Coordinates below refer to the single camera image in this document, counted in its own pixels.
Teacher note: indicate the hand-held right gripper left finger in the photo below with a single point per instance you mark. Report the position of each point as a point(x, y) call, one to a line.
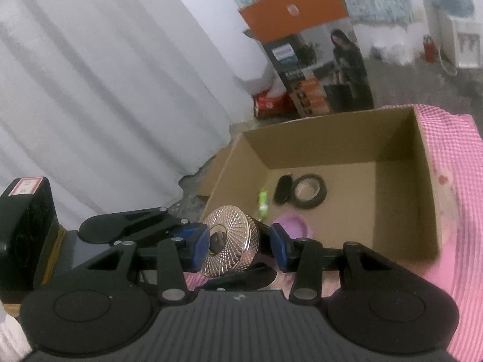
point(200, 247)

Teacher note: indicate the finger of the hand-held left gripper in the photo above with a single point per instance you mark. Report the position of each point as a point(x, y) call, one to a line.
point(124, 224)
point(241, 277)

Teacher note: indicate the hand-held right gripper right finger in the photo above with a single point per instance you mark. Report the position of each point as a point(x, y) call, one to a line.
point(279, 247)

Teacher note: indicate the dark jar with gold lid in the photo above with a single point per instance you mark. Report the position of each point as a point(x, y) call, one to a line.
point(226, 241)

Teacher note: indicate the brown cardboard box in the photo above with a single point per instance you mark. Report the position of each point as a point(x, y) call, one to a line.
point(358, 203)

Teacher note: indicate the pink round dish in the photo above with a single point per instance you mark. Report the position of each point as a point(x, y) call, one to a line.
point(292, 226)

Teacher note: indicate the green glue stick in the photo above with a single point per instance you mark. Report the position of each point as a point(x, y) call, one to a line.
point(263, 201)

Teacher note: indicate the black tape roll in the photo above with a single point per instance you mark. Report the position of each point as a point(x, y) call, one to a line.
point(310, 191)

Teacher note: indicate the white curtain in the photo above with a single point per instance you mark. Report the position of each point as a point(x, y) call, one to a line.
point(113, 83)

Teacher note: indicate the red package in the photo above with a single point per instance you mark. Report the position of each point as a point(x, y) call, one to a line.
point(271, 103)

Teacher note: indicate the pink checked blanket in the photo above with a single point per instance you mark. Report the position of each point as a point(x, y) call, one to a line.
point(464, 196)

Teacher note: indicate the orange printed carton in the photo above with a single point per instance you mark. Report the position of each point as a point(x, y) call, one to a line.
point(302, 26)

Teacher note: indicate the white plastic bag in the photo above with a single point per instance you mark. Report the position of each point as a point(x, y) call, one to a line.
point(396, 54)

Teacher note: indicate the red thermos flask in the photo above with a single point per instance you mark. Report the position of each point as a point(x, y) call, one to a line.
point(428, 49)

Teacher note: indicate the white water dispenser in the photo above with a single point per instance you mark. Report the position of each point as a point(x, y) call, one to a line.
point(466, 41)

